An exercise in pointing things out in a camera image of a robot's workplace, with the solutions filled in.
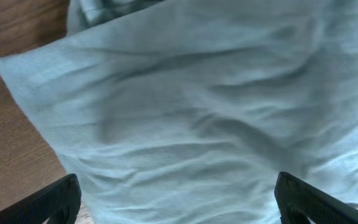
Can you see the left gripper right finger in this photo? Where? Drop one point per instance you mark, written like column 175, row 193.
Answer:
column 301, row 203

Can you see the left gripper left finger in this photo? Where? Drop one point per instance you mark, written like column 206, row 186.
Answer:
column 57, row 203

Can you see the light blue t-shirt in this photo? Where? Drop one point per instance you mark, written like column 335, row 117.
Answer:
column 185, row 111

